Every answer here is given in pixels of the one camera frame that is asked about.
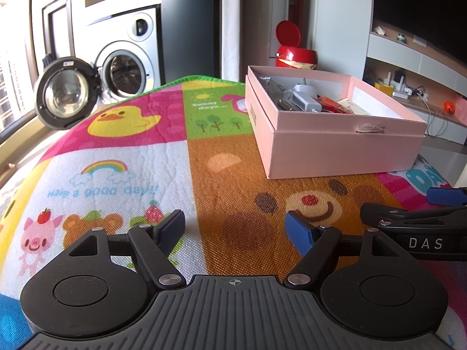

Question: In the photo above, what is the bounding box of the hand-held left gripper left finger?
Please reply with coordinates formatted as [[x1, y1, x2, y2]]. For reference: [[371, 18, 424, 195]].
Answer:
[[69, 209, 187, 289]]

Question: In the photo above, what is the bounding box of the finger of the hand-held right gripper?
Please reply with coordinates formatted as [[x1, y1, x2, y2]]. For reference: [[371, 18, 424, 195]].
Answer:
[[426, 187, 467, 207], [360, 202, 467, 232]]

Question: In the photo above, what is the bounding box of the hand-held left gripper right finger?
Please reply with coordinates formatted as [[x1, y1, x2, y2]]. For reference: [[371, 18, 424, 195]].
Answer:
[[284, 211, 404, 288]]

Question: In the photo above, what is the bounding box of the pink cardboard box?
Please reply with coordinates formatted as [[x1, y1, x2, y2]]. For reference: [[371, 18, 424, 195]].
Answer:
[[244, 65, 428, 180]]

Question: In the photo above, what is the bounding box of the red packet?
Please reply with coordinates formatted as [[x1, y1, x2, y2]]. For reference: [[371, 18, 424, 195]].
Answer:
[[317, 96, 345, 113]]

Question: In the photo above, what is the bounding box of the white cube charger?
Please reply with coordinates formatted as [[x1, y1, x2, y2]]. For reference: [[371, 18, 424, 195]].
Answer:
[[291, 85, 323, 113]]

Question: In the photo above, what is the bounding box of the clear plastic bag black item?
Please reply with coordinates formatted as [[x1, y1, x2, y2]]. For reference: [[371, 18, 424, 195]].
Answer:
[[258, 75, 292, 103]]

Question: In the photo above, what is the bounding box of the colourful cartoon play mat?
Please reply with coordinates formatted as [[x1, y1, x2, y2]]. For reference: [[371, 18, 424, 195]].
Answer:
[[0, 76, 467, 350]]

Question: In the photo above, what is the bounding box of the white router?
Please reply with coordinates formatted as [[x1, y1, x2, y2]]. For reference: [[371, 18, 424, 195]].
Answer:
[[385, 70, 418, 99]]

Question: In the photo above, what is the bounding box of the beige dotted sachet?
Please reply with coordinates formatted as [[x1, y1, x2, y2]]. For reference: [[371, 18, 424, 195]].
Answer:
[[337, 98, 365, 114]]

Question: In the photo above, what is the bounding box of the white wooden tv cabinet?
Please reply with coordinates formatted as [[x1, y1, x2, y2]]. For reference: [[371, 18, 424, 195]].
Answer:
[[365, 22, 467, 143]]

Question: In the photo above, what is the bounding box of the silver front-load washing machine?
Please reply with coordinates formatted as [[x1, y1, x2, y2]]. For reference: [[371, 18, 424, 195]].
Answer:
[[34, 5, 162, 130]]

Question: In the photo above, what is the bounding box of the black television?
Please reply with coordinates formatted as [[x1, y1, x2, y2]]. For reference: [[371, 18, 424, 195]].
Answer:
[[374, 0, 467, 59]]

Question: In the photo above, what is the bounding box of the white curtain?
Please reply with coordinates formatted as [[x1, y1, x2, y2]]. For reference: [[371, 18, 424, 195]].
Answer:
[[221, 0, 245, 83]]

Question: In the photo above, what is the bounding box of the white power cable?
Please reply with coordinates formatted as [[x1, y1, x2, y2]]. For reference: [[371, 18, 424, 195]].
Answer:
[[425, 97, 450, 136]]

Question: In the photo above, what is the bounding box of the red pedestal trash bin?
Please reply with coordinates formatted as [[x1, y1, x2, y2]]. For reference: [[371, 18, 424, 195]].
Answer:
[[274, 20, 317, 71]]

